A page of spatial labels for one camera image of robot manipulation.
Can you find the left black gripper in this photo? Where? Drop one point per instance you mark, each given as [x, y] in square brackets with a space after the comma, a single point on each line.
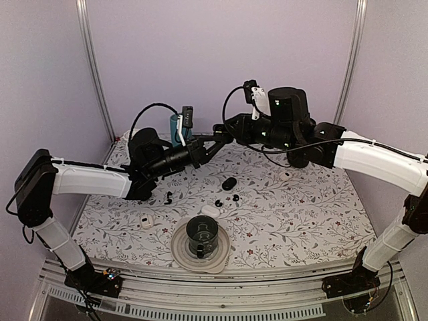
[199, 154]

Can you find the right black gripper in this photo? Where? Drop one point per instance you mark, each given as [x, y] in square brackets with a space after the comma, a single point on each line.
[241, 133]

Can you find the cream earbud case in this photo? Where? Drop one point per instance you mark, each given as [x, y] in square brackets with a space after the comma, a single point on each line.
[146, 221]
[286, 176]

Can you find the black case with gold line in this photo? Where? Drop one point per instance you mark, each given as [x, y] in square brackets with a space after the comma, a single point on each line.
[220, 130]

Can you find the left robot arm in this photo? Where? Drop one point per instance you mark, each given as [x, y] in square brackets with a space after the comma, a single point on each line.
[150, 158]

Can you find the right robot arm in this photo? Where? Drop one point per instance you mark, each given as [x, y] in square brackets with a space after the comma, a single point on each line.
[281, 120]

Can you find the black oval earbud case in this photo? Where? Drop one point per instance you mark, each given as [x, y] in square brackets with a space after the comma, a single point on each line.
[229, 183]

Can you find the teal vase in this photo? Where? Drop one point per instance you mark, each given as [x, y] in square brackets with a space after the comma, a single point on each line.
[175, 138]

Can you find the black stem earbud pair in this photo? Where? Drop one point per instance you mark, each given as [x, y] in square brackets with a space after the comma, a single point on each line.
[169, 198]

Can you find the dark brown vase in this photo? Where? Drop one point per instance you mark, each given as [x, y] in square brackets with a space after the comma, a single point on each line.
[297, 160]

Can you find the white ribbed vase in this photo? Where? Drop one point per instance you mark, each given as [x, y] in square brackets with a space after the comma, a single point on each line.
[127, 136]

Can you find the dark glass mug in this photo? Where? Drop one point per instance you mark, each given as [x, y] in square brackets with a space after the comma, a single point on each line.
[202, 232]

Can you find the grey ceramic plate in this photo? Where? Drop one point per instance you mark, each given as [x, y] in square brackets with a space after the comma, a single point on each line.
[213, 264]

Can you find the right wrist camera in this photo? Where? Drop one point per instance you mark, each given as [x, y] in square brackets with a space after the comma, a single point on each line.
[258, 98]

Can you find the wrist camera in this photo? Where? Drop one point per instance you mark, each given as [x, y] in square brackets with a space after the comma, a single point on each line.
[185, 119]
[258, 98]

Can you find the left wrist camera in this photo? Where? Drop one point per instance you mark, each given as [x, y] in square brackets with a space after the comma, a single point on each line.
[185, 119]

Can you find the right aluminium frame post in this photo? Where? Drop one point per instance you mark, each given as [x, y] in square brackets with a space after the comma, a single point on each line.
[356, 39]

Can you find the aluminium frame post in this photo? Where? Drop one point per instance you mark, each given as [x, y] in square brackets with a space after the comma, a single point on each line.
[356, 39]
[84, 22]

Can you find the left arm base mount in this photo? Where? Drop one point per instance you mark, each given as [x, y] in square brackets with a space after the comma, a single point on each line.
[87, 279]

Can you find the left aluminium frame post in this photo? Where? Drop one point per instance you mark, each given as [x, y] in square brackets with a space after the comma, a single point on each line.
[84, 22]

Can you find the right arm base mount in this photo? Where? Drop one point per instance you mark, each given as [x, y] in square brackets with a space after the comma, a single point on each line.
[349, 283]

